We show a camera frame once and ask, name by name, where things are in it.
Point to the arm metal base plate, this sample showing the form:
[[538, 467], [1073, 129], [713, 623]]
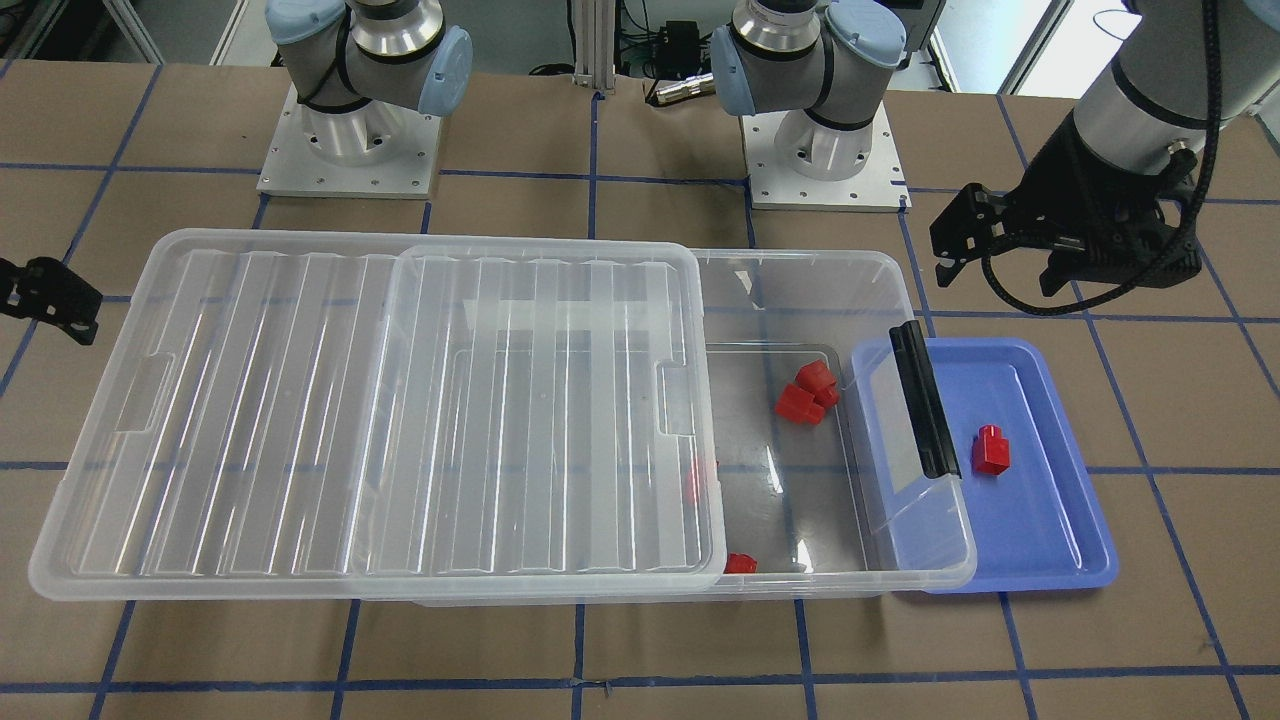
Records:
[[796, 165], [376, 152]]

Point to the red block lower pair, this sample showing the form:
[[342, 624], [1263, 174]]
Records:
[[799, 406]]

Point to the black box latch handle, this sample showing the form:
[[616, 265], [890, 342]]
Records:
[[933, 439]]

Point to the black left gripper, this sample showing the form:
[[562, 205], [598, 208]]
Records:
[[1075, 185]]

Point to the red block under lid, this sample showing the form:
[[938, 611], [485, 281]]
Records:
[[694, 491]]

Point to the red block front edge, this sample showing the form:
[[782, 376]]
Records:
[[740, 564]]

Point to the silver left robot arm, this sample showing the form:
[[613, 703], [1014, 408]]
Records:
[[835, 64]]

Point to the red block pair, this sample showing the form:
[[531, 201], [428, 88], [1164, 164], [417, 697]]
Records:
[[818, 380], [799, 406]]

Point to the clear plastic box lid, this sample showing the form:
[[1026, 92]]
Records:
[[224, 454]]

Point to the red block upper pair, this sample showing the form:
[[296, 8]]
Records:
[[818, 380]]

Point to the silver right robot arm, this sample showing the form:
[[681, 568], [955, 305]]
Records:
[[367, 74]]

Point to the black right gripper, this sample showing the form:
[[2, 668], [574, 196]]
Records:
[[48, 288]]

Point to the clear plastic storage box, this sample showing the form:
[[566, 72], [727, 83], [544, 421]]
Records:
[[536, 410]]

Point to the blue plastic tray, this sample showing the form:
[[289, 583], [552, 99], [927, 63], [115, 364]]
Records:
[[1037, 527]]

